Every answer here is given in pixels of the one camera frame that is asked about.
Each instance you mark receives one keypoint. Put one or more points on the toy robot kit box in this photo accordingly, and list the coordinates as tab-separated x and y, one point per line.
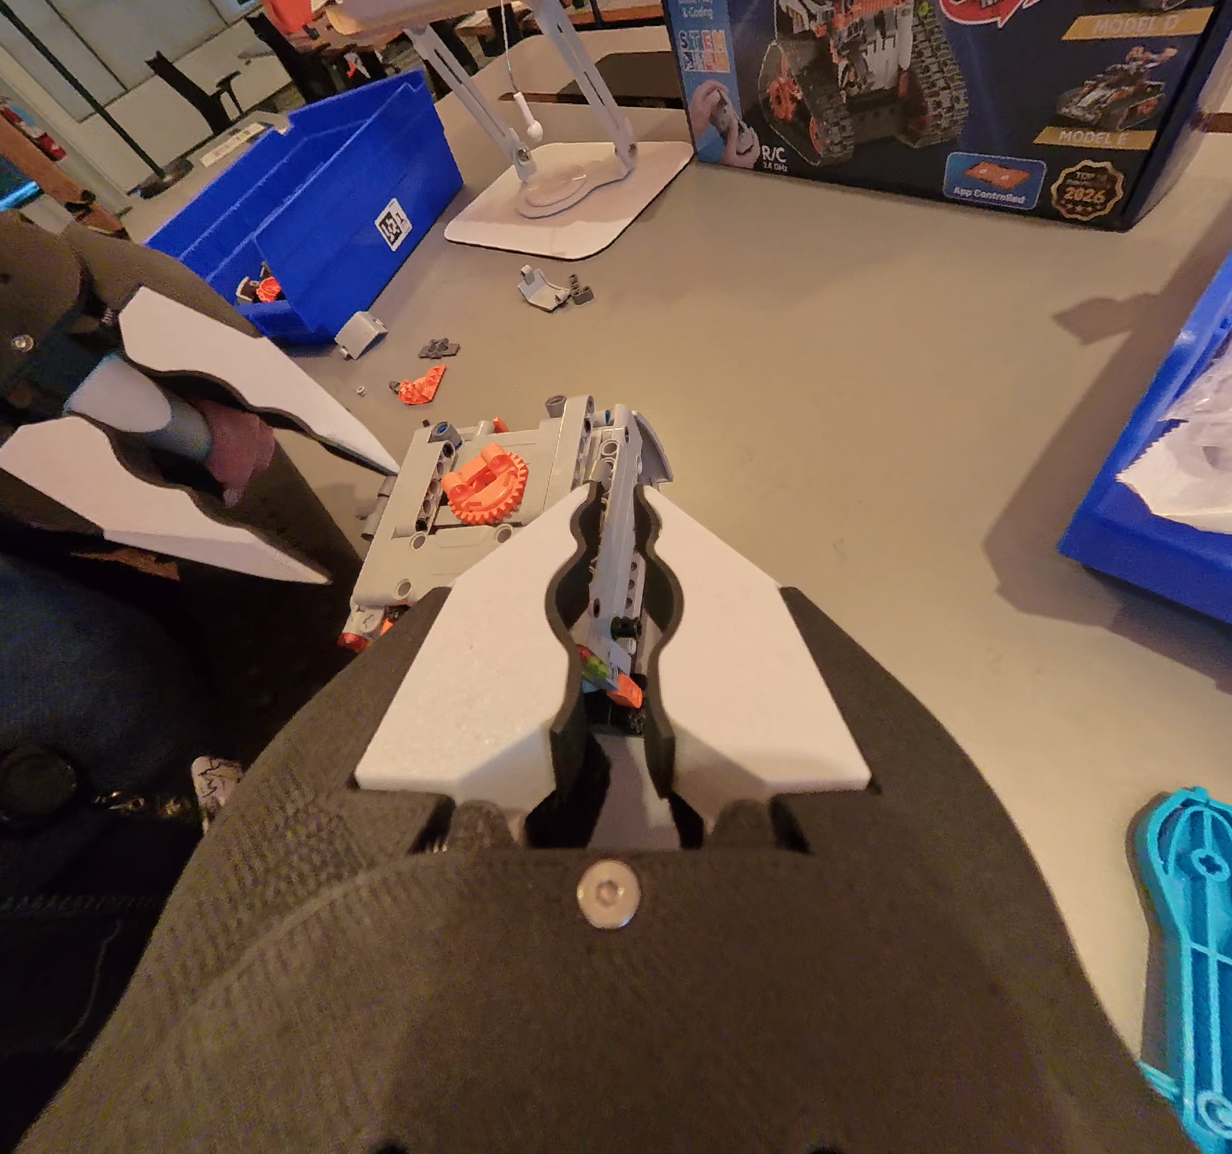
867	181

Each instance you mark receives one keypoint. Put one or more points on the white adjustable stand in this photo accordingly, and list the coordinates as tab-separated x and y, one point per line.
577	200

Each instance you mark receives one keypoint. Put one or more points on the black white tag sticker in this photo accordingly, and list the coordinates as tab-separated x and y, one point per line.
392	225

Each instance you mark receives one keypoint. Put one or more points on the black floor stand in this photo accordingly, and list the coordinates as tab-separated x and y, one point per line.
164	180

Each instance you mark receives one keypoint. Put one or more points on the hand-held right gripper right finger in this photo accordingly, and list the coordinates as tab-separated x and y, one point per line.
751	691

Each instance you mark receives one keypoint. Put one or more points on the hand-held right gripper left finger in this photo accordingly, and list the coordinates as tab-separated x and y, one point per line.
461	691

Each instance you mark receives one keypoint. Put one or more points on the person's shoe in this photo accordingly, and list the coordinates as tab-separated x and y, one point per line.
216	788

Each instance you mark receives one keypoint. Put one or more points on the pile of toy building parts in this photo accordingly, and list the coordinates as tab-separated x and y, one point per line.
264	289

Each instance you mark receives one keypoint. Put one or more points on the teal plastic tool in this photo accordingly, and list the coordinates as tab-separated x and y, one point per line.
1155	869

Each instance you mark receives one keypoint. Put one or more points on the grey angled panel piece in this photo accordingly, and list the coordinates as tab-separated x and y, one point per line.
544	292

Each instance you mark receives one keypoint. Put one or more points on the orange chair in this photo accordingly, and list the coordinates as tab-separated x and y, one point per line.
287	4

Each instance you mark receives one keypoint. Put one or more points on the grey toy robot assembly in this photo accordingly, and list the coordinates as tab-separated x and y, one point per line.
423	537

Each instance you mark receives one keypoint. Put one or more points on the person's left hand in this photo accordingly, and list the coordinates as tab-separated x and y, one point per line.
245	451

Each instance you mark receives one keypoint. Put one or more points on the blue storage bin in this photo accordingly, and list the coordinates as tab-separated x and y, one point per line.
1136	547

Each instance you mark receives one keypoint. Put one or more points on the grey track link piece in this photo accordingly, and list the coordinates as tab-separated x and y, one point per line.
439	346

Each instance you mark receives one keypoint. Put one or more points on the blue parts bin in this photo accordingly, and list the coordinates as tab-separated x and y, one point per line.
327	210

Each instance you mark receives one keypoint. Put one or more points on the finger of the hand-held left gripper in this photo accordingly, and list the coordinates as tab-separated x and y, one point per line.
115	499
221	354

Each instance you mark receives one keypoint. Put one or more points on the grey curved panel piece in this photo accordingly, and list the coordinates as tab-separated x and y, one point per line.
361	333

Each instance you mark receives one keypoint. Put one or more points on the orange angled piece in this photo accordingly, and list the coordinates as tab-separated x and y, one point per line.
423	385

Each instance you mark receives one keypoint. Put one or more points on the small dark connector piece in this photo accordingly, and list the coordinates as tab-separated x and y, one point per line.
580	290

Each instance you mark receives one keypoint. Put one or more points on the black chair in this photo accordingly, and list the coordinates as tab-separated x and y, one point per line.
197	94

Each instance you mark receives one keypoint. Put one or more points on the clear plastic bag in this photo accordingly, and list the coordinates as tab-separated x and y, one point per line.
1193	469

